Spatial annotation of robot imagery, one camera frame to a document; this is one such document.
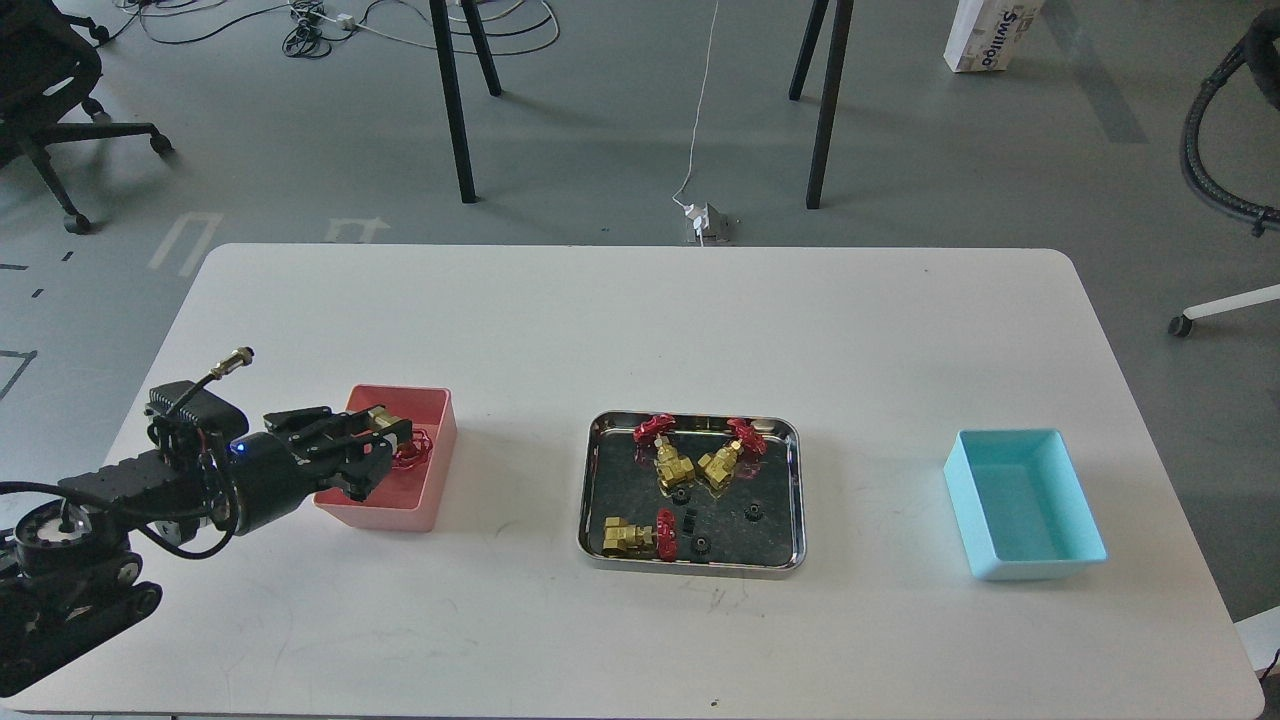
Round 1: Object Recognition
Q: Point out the floor cable bundle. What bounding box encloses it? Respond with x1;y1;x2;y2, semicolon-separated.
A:
110;0;561;59

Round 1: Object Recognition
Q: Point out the pink plastic box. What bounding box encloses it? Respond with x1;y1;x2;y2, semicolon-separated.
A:
312;384;457;532

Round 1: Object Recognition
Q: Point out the metal tray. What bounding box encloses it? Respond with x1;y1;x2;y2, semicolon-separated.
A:
579;411;806;575

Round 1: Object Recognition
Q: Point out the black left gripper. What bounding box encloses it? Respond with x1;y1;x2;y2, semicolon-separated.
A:
228;406;413;536

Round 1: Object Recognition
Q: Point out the brass valve red handle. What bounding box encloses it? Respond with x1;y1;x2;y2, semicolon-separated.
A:
602;509;678;562
364;405;434;471
632;413;696;495
696;418;768;495

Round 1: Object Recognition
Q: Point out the blue plastic box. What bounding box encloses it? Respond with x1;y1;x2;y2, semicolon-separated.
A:
943;428;1108;582

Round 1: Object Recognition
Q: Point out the black office chair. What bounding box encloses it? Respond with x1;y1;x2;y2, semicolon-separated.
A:
1;1;173;234

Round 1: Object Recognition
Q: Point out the white power adapter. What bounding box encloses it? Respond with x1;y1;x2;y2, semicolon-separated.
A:
682;202;731;247

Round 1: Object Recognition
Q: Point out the black corrugated hose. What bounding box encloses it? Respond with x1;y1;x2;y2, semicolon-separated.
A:
1180;10;1280;240

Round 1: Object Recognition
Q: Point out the white chair base leg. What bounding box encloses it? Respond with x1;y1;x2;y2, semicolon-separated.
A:
1167;284;1279;337

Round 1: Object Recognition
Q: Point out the white cable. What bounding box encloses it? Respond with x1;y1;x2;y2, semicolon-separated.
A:
669;0;721;217

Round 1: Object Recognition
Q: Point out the black table leg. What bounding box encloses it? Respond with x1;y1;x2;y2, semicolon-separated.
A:
428;0;477;204
787;0;829;101
805;1;854;210
460;0;503;97

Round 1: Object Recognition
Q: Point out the white cardboard box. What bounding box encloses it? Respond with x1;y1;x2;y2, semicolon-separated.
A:
943;1;1044;73

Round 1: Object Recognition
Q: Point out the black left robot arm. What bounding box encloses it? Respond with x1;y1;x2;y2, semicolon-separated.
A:
1;347;430;697

